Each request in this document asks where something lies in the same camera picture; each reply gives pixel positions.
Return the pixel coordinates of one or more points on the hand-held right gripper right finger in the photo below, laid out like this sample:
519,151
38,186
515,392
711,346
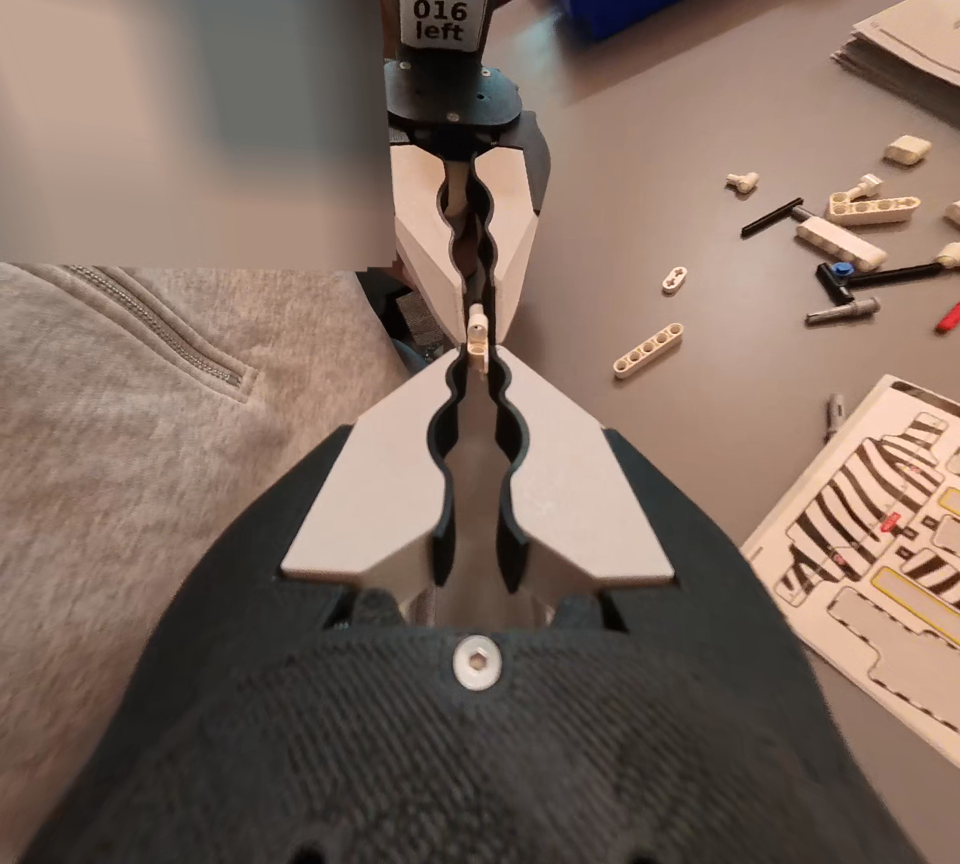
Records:
592,504

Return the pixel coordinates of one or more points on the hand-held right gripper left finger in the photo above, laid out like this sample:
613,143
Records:
367,497

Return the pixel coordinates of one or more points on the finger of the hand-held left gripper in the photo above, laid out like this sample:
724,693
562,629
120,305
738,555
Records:
420,219
510,219

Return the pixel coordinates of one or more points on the white thin five-hole lego beam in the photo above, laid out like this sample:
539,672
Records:
631,359

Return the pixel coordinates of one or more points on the white thin short lego liftarm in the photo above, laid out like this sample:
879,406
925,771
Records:
675,280

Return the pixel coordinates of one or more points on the white lego pin connector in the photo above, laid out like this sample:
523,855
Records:
868,186
742,183

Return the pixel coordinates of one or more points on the grey lego pin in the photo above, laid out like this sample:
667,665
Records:
834,418
840,313

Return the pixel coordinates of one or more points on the short black lego axle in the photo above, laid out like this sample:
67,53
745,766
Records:
772,216

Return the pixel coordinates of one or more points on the black lego connector blue pin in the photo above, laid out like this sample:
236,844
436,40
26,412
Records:
829,279

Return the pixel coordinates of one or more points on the white studless lego beam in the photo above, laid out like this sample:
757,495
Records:
840,242

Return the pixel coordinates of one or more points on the white four-hole lego beam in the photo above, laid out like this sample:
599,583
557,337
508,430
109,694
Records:
862,213

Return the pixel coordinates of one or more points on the long black lego axle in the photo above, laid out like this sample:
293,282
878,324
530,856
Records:
900,273

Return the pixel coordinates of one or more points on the small white lego block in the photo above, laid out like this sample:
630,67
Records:
907,150
954,213

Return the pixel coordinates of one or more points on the red lego pin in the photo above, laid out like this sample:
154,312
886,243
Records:
951,317

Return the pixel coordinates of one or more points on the white lego ball connector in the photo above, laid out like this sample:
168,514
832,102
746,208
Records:
949,255

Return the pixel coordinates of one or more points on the lego instruction booklet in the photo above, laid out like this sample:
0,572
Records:
915,47

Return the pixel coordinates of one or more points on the blue jeans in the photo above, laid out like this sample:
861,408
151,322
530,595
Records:
420,352

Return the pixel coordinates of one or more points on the zebra striped sticker sheet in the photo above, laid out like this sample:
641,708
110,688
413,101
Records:
862,616

